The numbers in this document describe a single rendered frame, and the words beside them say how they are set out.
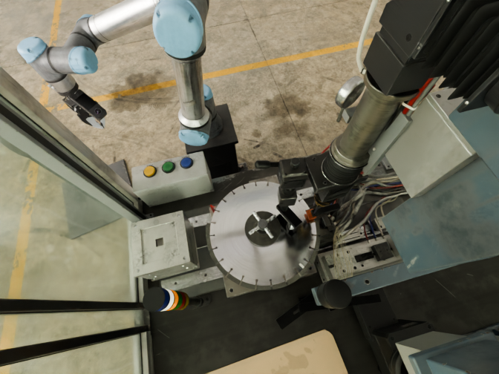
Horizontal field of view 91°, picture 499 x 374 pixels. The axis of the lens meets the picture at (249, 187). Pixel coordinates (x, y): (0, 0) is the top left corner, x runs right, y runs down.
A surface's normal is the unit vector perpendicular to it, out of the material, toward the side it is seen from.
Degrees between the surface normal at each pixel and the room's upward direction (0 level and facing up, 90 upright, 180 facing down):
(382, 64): 90
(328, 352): 0
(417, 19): 90
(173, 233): 0
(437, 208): 90
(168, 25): 83
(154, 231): 0
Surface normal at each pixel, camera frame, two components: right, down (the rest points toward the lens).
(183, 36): -0.04, 0.84
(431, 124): -0.97, 0.24
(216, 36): -0.04, -0.44
